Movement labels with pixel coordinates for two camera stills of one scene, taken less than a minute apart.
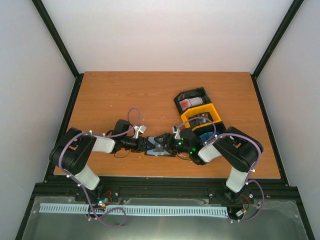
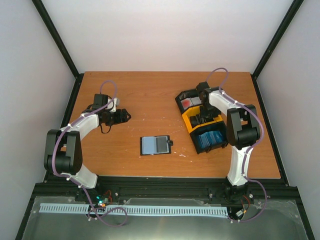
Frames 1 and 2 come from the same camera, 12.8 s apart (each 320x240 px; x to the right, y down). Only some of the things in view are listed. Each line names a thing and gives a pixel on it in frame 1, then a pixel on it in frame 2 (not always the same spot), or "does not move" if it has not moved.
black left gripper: [141, 143] -> [121, 117]
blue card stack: [203, 138] does not move
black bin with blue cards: [207, 132] does not move
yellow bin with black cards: [201, 116] does not move
